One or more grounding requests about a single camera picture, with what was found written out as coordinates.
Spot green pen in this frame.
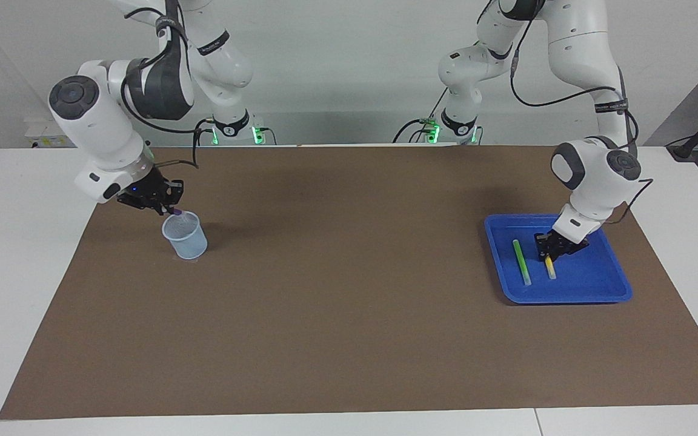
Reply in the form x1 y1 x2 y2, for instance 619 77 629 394
512 239 532 286

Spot blue plastic tray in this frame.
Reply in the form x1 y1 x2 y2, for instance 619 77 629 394
484 213 633 305

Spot translucent plastic cup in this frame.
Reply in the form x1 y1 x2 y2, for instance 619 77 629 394
162 211 208 260

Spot white power box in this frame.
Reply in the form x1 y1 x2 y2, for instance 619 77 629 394
24 118 90 149

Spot brown table mat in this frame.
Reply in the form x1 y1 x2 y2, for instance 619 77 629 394
0 144 698 420

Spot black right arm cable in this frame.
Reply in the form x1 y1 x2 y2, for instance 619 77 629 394
120 6 201 170

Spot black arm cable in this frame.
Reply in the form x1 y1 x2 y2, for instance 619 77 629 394
476 0 654 225
120 6 201 170

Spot black right base cable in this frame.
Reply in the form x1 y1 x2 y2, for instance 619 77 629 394
193 118 219 146

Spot black base cable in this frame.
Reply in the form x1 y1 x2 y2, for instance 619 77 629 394
193 118 219 146
393 118 447 144

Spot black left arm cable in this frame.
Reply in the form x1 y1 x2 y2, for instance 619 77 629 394
476 0 654 225

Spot black left base cable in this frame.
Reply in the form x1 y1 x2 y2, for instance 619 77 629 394
393 118 447 144

